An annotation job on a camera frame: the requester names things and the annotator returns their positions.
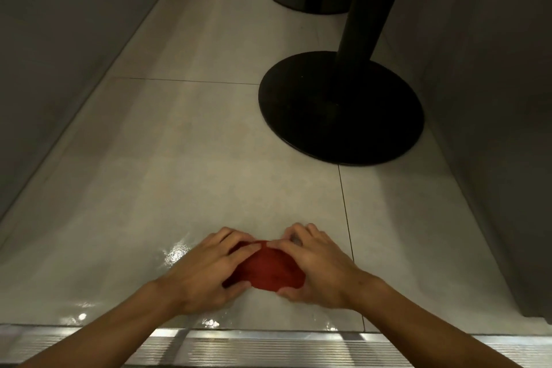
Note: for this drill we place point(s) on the person's left forearm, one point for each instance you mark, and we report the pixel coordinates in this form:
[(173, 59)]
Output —
[(103, 329)]

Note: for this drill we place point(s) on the person's right forearm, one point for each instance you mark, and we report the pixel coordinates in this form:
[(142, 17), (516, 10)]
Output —
[(414, 329)]

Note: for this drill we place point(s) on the person's right hand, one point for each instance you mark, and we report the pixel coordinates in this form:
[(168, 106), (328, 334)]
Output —
[(323, 268)]

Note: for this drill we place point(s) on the grey bench base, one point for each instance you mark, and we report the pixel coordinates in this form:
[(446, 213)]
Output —
[(487, 100), (64, 57)]

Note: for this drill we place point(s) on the beige tiled floor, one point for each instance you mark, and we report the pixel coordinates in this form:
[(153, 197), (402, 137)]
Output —
[(194, 143)]

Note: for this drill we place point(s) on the person's left hand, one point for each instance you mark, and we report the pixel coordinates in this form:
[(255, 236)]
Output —
[(202, 273)]

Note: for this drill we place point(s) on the red cloth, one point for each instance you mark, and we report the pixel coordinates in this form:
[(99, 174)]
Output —
[(271, 268)]

